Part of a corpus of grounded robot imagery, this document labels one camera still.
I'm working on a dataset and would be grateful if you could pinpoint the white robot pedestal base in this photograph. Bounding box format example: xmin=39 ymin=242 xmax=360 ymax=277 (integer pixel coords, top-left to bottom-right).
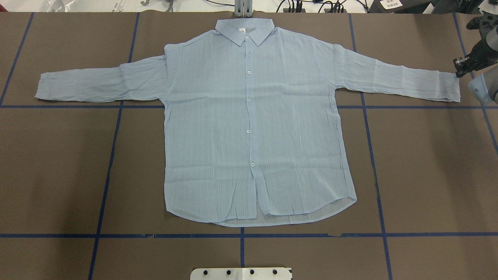
xmin=190 ymin=267 xmax=293 ymax=280

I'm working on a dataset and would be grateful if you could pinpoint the aluminium frame post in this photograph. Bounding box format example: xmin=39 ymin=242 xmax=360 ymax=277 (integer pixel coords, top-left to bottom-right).
xmin=234 ymin=0 xmax=254 ymax=18

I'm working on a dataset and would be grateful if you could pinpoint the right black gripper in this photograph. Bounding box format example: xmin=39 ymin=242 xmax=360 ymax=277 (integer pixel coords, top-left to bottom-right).
xmin=453 ymin=40 xmax=498 ymax=78

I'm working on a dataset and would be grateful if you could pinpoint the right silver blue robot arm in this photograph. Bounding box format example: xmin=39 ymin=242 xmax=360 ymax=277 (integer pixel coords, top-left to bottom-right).
xmin=453 ymin=21 xmax=498 ymax=105

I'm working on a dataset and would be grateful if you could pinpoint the light blue button-up shirt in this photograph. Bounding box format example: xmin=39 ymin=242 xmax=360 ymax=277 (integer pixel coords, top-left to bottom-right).
xmin=35 ymin=18 xmax=460 ymax=227

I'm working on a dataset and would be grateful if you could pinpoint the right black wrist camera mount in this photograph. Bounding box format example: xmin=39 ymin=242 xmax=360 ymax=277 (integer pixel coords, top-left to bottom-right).
xmin=466 ymin=14 xmax=498 ymax=32

